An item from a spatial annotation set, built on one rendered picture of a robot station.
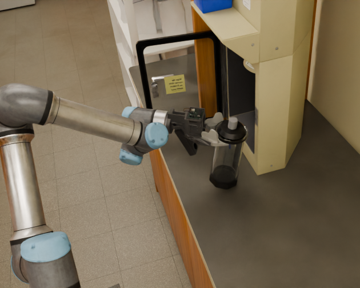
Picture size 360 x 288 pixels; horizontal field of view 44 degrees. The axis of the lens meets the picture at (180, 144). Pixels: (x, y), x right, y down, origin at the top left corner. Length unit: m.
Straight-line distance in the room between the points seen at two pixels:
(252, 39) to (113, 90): 2.82
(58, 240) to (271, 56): 0.80
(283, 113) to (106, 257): 1.54
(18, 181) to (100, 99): 2.74
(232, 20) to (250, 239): 0.69
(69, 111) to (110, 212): 1.75
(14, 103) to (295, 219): 0.94
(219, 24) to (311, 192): 0.66
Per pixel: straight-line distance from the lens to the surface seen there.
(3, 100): 1.23
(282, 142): 1.61
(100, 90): 4.09
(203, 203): 1.57
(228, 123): 1.43
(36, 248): 1.14
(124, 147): 1.42
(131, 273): 2.59
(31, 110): 1.20
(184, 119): 1.39
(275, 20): 1.34
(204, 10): 1.47
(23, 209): 1.28
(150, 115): 1.44
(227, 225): 1.50
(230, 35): 1.32
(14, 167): 1.29
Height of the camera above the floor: 2.09
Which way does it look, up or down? 39 degrees down
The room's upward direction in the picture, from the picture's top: 7 degrees counter-clockwise
